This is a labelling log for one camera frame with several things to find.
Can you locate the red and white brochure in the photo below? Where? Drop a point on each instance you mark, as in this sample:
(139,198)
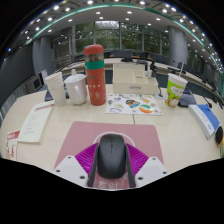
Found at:
(11,143)

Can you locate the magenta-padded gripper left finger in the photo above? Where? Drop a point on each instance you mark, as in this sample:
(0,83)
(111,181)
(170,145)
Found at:
(85,158)

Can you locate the ceiling lights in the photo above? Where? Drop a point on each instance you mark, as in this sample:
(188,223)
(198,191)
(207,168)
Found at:
(90,2)

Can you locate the white paper leaflet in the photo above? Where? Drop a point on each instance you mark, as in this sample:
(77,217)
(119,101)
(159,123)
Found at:
(35,121)

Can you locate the black computer mouse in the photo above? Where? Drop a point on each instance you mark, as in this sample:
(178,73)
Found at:
(111,156)

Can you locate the pink mouse pad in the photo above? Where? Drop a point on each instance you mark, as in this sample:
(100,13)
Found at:
(83,136)

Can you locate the dark office chairs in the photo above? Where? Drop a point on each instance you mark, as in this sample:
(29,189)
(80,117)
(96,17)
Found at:
(123,54)

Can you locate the blue and white book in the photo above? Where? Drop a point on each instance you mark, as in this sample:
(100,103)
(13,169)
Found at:
(206,120)

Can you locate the colourful sticker sheet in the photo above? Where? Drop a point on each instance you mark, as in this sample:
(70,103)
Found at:
(133,105)

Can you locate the red bottle with green band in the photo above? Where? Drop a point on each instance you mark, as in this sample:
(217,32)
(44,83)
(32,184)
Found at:
(95,80)

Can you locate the black desk microphone unit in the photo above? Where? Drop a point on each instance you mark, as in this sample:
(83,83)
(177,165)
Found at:
(186,99)

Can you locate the white lidded mug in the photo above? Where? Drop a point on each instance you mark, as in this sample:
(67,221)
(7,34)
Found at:
(76,88)

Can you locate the white box appliance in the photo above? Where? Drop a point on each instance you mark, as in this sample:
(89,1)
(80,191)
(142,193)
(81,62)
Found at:
(33,84)

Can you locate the green printed cup with straw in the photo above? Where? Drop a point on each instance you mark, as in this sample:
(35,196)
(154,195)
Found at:
(175,90)

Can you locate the beige cardboard box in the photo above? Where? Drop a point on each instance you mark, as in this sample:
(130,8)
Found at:
(133,83)

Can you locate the white standing board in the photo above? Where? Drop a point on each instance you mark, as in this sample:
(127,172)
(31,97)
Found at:
(43,76)

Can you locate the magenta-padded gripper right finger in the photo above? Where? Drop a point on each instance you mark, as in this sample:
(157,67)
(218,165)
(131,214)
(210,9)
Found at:
(138,160)

